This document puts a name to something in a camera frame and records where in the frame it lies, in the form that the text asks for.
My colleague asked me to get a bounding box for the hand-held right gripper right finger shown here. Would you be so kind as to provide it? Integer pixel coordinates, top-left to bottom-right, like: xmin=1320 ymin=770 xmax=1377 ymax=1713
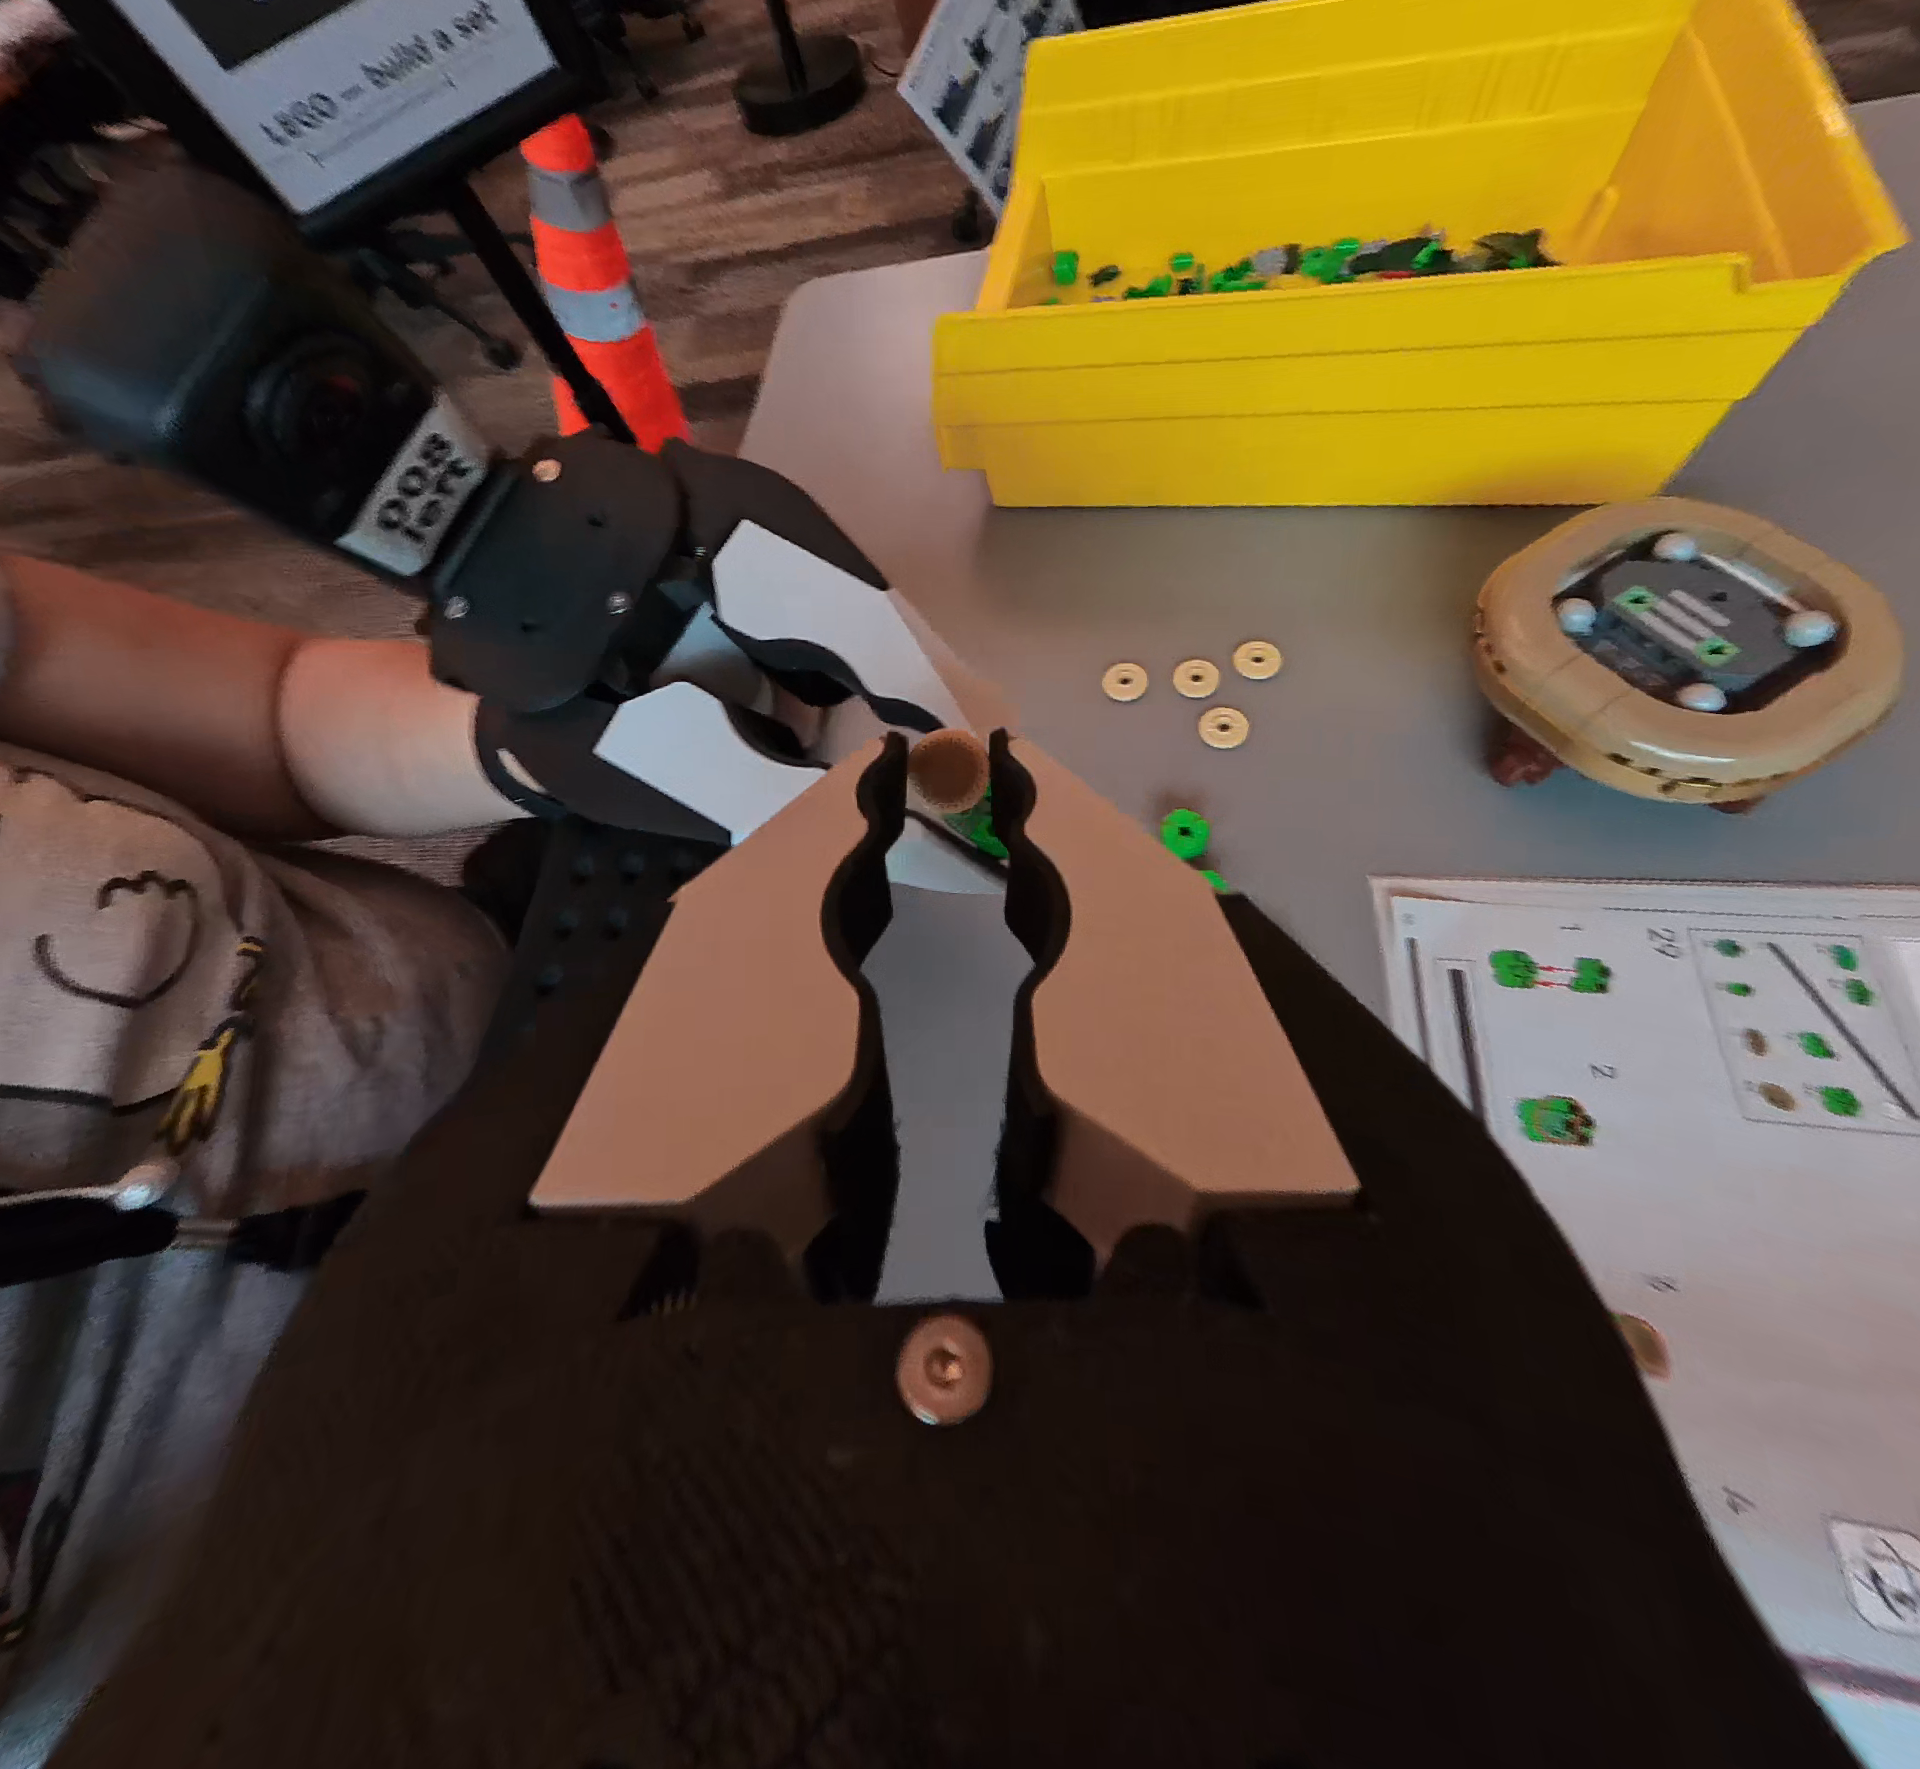
xmin=986 ymin=735 xmax=1363 ymax=1295

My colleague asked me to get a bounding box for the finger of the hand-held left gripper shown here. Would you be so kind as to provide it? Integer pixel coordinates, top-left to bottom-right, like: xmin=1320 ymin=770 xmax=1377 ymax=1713
xmin=701 ymin=519 xmax=980 ymax=736
xmin=594 ymin=682 xmax=1006 ymax=899

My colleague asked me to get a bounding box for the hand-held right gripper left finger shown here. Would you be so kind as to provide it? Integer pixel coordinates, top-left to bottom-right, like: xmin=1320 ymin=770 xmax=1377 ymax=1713
xmin=528 ymin=735 xmax=909 ymax=1303

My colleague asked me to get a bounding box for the person's left forearm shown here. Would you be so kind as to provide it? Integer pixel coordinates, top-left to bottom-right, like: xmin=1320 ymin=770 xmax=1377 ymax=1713
xmin=0 ymin=551 xmax=520 ymax=843

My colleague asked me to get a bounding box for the grey desk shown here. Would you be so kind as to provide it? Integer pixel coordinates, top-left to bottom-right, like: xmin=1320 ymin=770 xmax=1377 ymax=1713
xmin=736 ymin=96 xmax=1920 ymax=1741

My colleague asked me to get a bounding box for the black perforated plastic panel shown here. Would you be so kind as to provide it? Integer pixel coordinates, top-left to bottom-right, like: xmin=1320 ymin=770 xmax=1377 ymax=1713
xmin=465 ymin=815 xmax=721 ymax=1035

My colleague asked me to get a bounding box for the black wristband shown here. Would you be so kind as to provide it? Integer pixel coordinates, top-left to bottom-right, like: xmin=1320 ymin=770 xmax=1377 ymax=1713
xmin=472 ymin=697 xmax=579 ymax=826

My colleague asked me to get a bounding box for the orange traffic cone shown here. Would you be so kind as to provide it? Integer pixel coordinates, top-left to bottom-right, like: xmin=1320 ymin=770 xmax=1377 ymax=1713
xmin=517 ymin=117 xmax=694 ymax=451

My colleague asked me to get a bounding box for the brick building instruction booklet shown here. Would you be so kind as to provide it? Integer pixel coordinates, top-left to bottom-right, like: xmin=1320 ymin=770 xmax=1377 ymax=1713
xmin=1368 ymin=872 xmax=1920 ymax=1713

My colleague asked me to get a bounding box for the tan round brick-built pot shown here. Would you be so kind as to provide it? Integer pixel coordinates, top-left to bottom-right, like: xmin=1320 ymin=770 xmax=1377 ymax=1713
xmin=1470 ymin=497 xmax=1907 ymax=812

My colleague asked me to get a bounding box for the grey cartoon print shirt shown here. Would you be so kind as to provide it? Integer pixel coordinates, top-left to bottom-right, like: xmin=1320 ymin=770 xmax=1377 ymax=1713
xmin=0 ymin=300 xmax=520 ymax=1769

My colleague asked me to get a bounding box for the yellow plastic bin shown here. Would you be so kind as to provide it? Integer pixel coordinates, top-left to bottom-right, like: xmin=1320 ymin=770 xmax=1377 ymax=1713
xmin=929 ymin=0 xmax=1910 ymax=512

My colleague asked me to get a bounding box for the white photo placard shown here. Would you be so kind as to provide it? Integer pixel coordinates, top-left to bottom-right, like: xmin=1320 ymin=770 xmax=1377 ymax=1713
xmin=897 ymin=0 xmax=1085 ymax=218

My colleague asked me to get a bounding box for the pile of small loose pieces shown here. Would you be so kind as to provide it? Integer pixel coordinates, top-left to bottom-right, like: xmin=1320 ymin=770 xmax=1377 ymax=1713
xmin=1041 ymin=226 xmax=1561 ymax=304

